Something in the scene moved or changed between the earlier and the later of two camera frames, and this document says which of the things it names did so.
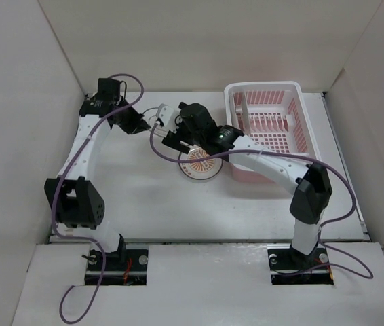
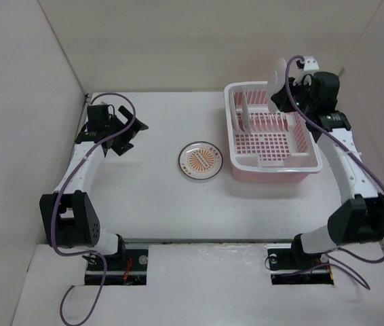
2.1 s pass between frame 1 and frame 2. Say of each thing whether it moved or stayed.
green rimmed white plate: stayed
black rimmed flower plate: moved
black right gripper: moved
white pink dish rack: stayed
